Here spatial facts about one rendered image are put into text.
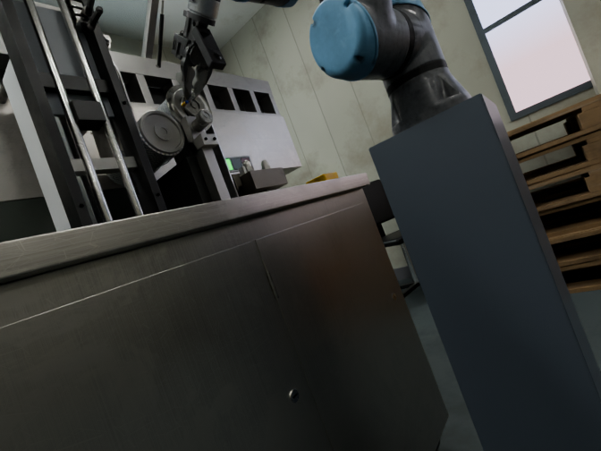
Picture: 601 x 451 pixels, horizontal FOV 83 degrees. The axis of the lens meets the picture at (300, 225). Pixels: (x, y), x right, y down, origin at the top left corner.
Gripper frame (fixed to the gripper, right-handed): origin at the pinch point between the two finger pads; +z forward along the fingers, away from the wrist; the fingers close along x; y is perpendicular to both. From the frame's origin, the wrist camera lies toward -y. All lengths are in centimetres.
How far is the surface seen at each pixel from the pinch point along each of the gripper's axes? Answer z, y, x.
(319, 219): 12, -49, -5
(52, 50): -6.2, -1.7, 34.6
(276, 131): 23, 30, -81
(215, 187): 17.2, -21.0, 3.6
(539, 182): -3, -88, -153
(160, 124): 7.4, -2.8, 10.4
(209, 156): 11.3, -14.3, 2.0
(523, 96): -42, -48, -253
